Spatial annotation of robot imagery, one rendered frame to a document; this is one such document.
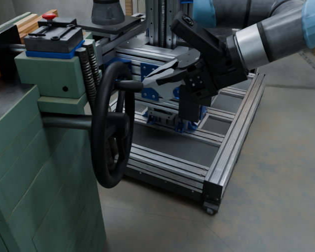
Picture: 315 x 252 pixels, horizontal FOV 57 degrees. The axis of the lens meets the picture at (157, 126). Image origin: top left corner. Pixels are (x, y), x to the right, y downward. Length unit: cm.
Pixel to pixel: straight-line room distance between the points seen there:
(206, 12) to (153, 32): 78
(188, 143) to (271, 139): 69
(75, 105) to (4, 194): 23
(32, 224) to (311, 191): 144
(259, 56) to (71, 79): 38
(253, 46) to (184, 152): 105
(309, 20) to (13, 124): 56
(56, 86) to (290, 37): 47
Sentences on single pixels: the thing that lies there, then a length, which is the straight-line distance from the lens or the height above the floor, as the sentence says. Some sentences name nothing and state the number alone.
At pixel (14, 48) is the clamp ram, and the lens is 77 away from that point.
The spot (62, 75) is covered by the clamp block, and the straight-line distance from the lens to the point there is 66.
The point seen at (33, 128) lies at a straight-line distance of 70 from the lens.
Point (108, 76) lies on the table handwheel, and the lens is 58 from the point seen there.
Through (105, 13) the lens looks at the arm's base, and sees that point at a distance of 136.
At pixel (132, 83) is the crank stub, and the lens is 59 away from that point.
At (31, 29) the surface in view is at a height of 93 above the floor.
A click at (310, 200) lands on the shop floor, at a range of 176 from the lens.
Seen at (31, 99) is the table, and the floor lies 88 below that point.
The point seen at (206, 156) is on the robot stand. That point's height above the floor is 21.
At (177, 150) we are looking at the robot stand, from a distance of 153.
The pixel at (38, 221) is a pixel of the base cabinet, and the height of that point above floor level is 60.
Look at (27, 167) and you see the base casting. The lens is 70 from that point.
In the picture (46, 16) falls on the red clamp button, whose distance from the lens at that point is 74.
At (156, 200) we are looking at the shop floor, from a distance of 157.
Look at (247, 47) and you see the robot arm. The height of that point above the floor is 102.
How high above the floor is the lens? 120
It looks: 36 degrees down
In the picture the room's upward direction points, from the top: straight up
